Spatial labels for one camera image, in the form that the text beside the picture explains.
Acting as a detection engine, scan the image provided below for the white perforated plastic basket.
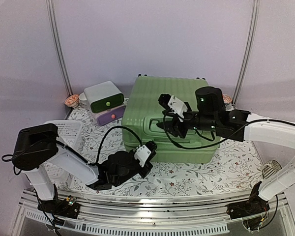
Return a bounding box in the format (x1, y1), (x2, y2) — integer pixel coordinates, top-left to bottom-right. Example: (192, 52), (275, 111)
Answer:
(42, 120), (83, 183)

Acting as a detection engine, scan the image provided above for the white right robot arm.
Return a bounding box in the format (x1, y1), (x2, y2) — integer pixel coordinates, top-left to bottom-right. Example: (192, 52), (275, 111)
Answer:
(158, 87), (295, 214)

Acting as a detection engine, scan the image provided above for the floral white table mat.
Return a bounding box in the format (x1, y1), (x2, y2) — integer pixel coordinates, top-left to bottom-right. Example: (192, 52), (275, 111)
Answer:
(45, 106), (262, 199)

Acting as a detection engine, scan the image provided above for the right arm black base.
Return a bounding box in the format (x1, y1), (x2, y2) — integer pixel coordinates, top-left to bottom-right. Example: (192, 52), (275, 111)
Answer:
(226, 196), (270, 219)

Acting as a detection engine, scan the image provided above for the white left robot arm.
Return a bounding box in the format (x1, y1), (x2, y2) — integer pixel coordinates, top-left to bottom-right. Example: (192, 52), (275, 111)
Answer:
(12, 123), (157, 213)

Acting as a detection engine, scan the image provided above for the white ribbed round object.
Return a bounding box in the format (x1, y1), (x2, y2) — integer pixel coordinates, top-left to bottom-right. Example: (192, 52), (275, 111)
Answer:
(262, 160), (282, 181)

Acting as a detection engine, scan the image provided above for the purple drawer box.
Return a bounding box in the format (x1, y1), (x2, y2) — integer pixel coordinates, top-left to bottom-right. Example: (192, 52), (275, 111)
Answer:
(93, 105), (126, 126)

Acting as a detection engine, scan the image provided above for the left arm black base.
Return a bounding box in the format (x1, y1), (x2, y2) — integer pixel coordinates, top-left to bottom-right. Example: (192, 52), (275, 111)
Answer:
(52, 195), (81, 219)

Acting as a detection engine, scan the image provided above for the green hard-shell suitcase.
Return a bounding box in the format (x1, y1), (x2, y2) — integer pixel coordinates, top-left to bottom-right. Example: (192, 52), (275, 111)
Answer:
(121, 75), (220, 164)

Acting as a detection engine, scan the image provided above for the white green drawer box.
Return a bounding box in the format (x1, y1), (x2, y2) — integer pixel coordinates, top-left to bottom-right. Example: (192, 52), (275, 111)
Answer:
(84, 81), (124, 113)

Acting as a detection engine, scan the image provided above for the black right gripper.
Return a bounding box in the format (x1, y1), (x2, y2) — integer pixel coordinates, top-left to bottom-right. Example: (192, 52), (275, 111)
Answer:
(157, 104), (219, 138)

